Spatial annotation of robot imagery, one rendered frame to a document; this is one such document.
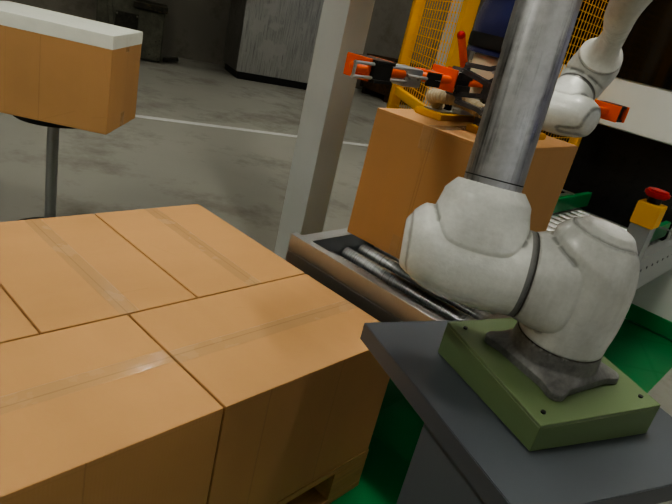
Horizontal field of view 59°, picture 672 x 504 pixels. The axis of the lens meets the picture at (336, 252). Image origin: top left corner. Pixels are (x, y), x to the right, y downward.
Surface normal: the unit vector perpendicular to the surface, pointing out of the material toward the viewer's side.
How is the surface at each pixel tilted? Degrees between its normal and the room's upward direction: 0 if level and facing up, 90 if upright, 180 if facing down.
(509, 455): 0
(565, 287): 85
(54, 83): 90
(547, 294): 91
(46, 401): 0
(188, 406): 0
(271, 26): 90
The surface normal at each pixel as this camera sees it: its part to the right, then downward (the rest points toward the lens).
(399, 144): -0.65, 0.15
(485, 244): -0.12, 0.10
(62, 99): 0.01, 0.39
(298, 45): 0.39, 0.44
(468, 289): -0.27, 0.64
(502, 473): 0.22, -0.90
